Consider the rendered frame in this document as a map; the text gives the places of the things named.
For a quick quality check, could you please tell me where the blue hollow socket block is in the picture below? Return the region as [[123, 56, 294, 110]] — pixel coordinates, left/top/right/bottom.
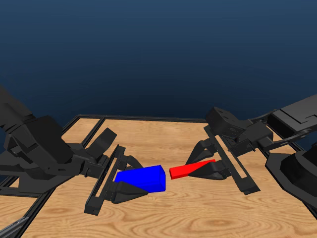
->
[[114, 165, 166, 193]]

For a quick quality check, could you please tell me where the thin red peg bar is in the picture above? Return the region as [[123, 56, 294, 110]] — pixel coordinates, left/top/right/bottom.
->
[[169, 159, 216, 180]]

